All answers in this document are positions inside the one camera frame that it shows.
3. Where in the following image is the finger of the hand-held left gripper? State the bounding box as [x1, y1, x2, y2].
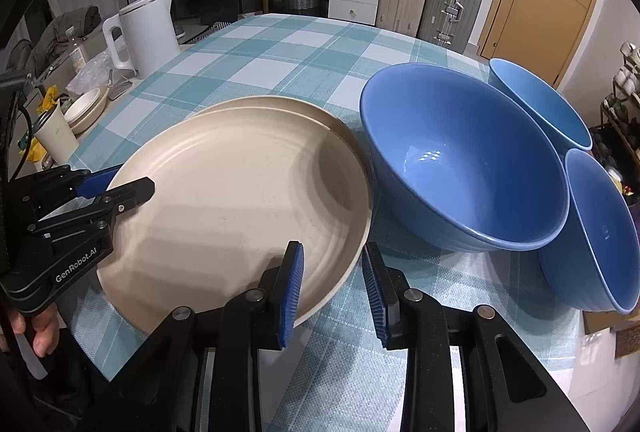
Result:
[10, 163, 124, 213]
[27, 177, 156, 238]

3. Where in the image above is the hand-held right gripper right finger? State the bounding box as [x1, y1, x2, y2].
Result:
[361, 242, 593, 432]

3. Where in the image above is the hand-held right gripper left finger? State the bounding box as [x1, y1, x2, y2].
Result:
[107, 241, 306, 432]

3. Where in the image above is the beige plate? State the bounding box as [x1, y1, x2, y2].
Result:
[192, 95, 371, 173]
[95, 106, 375, 338]

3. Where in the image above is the blue bowl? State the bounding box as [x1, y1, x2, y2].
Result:
[359, 62, 571, 253]
[488, 58, 593, 153]
[539, 148, 640, 314]

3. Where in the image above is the person's left hand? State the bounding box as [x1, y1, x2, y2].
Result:
[0, 305, 61, 358]

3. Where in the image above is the paper cup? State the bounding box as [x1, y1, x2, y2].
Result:
[34, 105, 80, 165]

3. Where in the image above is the small beige dish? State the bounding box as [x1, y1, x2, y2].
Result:
[65, 87, 110, 134]

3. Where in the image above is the clear plastic bag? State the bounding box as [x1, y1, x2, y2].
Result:
[67, 50, 126, 96]

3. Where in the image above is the clear plastic bottle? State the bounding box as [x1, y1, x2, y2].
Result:
[65, 26, 90, 73]

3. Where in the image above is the white electric kettle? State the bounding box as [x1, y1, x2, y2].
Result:
[102, 0, 182, 80]

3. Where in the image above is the grey jacket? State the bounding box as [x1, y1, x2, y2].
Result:
[25, 7, 103, 78]

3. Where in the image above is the striped floor mat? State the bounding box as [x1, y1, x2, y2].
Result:
[182, 20, 231, 46]

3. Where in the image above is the teal checked tablecloth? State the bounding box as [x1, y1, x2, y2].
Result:
[67, 12, 601, 373]

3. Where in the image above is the cardboard box with cat print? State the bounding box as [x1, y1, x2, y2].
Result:
[582, 307, 640, 358]

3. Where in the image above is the silver suitcase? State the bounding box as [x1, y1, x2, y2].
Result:
[417, 0, 488, 54]

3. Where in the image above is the wooden door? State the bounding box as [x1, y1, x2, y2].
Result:
[477, 0, 603, 88]

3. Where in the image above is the black cable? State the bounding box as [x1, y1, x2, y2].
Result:
[7, 105, 33, 180]

